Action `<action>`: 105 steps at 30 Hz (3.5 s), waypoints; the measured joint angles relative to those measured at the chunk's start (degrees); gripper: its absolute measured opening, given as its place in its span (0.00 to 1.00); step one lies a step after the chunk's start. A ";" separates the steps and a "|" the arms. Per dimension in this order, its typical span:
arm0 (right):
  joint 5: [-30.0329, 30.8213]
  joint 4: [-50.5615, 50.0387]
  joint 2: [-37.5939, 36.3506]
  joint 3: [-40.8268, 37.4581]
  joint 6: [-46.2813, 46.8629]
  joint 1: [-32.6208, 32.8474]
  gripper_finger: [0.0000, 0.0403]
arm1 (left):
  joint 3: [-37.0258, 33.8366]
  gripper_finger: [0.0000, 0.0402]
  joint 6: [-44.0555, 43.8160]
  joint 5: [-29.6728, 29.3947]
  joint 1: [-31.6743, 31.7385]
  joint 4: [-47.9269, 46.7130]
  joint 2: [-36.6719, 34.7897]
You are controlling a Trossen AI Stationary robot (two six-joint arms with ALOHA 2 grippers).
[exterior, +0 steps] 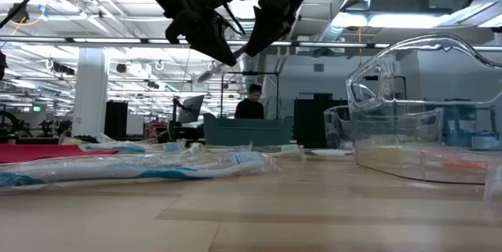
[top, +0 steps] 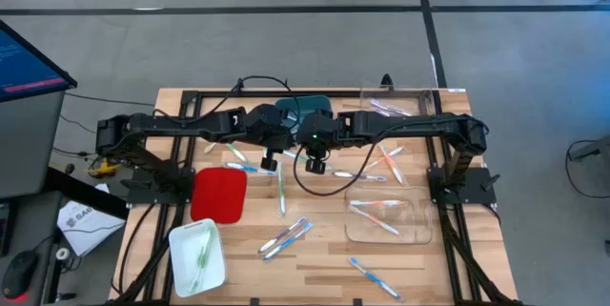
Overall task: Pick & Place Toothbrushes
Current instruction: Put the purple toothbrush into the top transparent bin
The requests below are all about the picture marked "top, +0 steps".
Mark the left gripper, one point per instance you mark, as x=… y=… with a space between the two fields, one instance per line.
x=276 y=141

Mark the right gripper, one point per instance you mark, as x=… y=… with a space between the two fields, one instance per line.
x=318 y=152

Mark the blue toothbrush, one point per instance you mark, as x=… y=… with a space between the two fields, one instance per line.
x=250 y=169
x=288 y=241
x=374 y=277

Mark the teal plastic bin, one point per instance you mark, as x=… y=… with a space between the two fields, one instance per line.
x=310 y=102

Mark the red plastic bin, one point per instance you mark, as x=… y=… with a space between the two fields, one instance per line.
x=219 y=196

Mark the clear plastic bin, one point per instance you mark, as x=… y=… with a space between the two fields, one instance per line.
x=424 y=101
x=414 y=230

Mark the white plastic bin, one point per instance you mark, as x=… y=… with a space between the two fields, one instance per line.
x=183 y=258

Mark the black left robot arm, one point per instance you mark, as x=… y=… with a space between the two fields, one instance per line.
x=190 y=125

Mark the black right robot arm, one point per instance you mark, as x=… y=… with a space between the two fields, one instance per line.
x=405 y=125

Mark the white printed paper sheet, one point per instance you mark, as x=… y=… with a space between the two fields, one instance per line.
x=90 y=227

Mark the white tape roll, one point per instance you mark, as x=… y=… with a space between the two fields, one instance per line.
x=63 y=253

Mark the blue screen monitor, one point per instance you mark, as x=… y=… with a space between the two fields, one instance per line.
x=24 y=67

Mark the black stand leg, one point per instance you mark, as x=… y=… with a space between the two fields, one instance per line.
x=595 y=148

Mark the black computer mouse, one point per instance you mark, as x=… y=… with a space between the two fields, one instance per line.
x=19 y=272

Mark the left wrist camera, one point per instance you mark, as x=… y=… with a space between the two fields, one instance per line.
x=270 y=159

